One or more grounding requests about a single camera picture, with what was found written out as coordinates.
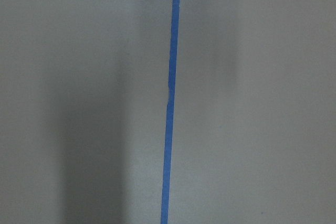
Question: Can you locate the blue tape line lengthwise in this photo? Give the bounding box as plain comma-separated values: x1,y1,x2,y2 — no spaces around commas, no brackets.
160,0,180,224

